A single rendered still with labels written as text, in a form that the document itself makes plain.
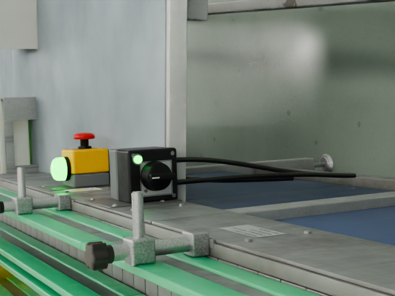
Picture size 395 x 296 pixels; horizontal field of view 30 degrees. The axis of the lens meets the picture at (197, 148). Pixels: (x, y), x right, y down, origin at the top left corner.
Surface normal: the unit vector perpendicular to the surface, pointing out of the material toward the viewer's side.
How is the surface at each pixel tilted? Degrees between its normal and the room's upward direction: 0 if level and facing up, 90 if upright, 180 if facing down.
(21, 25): 90
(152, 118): 0
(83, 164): 90
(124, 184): 0
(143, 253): 90
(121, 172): 0
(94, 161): 90
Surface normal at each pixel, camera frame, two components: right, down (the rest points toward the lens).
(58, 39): -0.88, 0.05
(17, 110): 0.47, 0.03
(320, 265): -0.04, -1.00
